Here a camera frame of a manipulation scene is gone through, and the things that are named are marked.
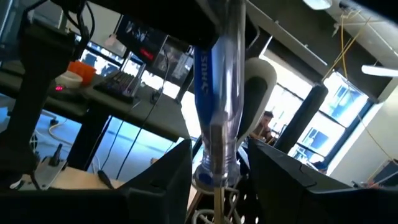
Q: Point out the metal ruler strip foreground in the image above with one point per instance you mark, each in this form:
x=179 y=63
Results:
x=203 y=93

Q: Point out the black box red light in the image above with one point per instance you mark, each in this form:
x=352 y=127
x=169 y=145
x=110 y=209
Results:
x=141 y=37

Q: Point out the long ceiling lamp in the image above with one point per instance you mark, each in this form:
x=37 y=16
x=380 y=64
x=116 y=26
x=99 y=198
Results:
x=382 y=71

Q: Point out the black pillar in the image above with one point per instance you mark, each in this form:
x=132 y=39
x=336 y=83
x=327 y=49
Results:
x=303 y=118

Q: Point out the white bowl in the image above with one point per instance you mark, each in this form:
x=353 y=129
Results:
x=69 y=80

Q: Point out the black computer mouse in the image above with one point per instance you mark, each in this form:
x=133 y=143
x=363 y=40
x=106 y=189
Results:
x=62 y=91

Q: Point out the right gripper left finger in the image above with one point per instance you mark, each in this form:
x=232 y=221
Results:
x=168 y=186

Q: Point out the grey desk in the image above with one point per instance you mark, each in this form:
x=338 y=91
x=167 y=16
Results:
x=161 y=115

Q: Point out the black keyboard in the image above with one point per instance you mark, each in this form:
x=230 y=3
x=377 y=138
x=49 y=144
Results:
x=119 y=84

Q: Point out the orange cup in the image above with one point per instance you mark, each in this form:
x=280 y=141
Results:
x=84 y=70

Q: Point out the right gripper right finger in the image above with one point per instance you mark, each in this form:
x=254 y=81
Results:
x=280 y=186

